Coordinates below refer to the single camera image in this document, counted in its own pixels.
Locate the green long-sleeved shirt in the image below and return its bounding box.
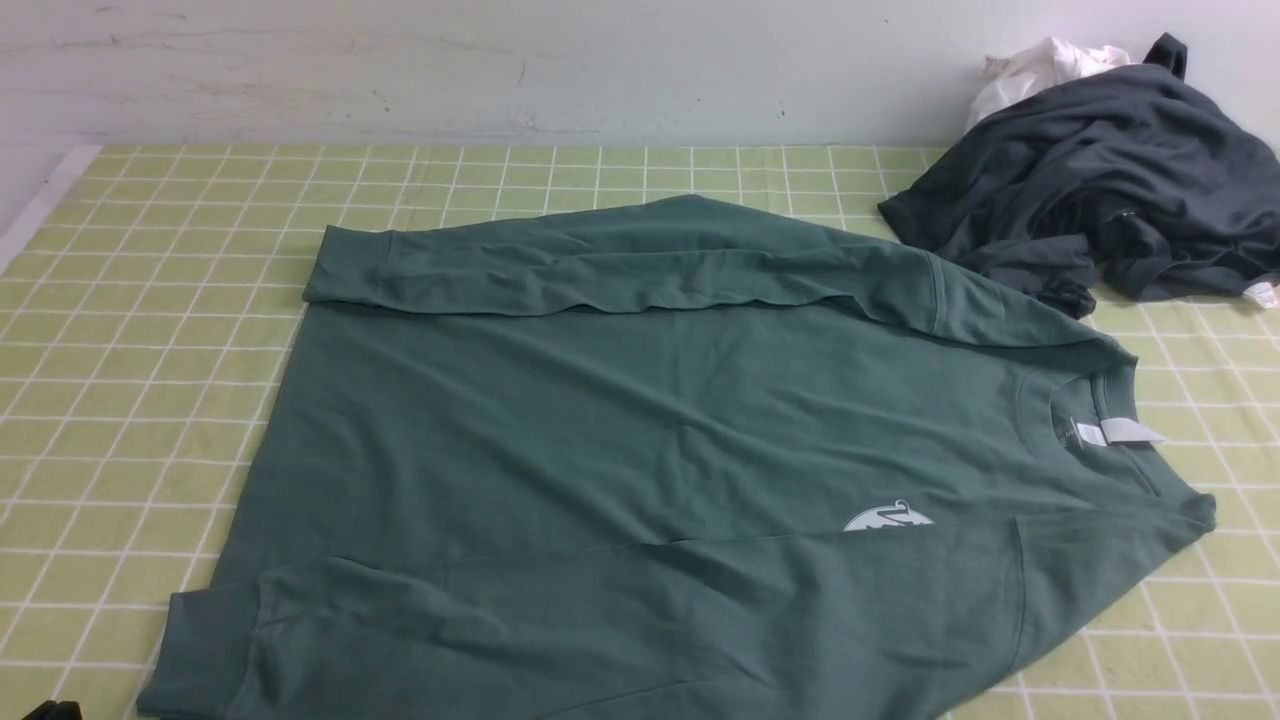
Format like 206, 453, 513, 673
137, 195, 1216, 719

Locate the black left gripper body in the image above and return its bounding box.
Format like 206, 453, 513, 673
23, 701, 83, 720

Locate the dark grey crumpled garment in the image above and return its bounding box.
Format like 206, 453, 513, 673
878, 33, 1279, 319

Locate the white crumpled cloth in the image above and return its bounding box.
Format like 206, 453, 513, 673
965, 37, 1134, 129

